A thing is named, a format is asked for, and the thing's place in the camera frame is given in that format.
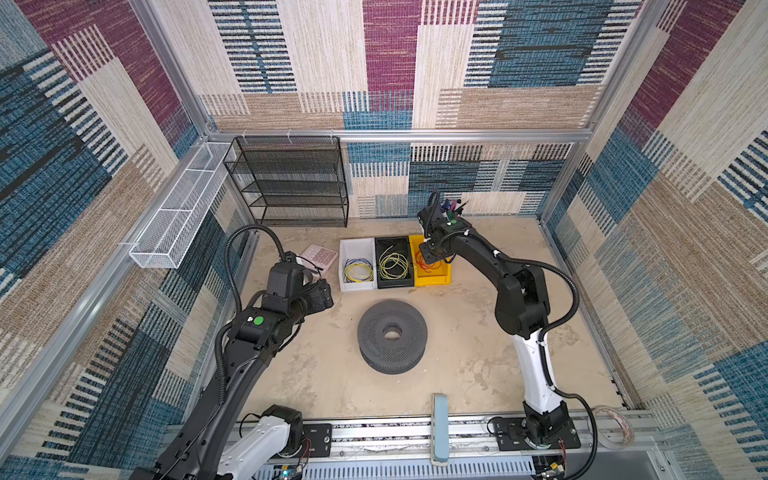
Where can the black mesh shelf rack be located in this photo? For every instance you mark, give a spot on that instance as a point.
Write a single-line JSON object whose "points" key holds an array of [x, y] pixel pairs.
{"points": [[290, 181]]}

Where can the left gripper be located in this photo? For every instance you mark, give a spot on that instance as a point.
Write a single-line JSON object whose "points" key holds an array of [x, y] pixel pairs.
{"points": [[319, 292]]}

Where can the white wire mesh basket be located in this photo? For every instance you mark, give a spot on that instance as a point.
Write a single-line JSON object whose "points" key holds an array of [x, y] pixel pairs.
{"points": [[165, 241]]}

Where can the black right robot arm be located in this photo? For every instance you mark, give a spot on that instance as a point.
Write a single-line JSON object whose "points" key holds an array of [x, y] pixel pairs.
{"points": [[521, 310]]}

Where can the light blue clamp handle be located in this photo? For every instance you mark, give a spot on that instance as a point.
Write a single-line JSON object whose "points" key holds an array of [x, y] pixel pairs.
{"points": [[439, 433]]}

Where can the grey cable spool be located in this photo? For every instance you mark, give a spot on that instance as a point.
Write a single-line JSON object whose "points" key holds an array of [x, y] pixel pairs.
{"points": [[392, 337]]}

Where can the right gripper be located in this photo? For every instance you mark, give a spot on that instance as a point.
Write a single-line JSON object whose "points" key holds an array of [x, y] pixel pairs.
{"points": [[428, 256]]}

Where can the black plastic bin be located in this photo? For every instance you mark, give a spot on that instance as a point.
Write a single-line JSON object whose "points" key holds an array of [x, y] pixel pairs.
{"points": [[393, 262]]}

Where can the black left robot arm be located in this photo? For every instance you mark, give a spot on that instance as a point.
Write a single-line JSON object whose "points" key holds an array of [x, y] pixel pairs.
{"points": [[243, 349]]}

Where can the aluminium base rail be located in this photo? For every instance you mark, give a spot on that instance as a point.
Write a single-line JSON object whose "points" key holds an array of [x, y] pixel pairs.
{"points": [[462, 446]]}

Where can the pink calculator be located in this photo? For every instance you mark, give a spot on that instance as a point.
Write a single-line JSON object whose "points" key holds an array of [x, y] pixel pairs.
{"points": [[319, 260]]}

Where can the white plastic bin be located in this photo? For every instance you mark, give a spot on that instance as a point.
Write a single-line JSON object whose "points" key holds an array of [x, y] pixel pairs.
{"points": [[356, 265]]}

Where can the yellow plastic bin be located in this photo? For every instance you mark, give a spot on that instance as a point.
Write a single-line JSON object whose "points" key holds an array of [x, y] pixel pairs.
{"points": [[427, 274]]}

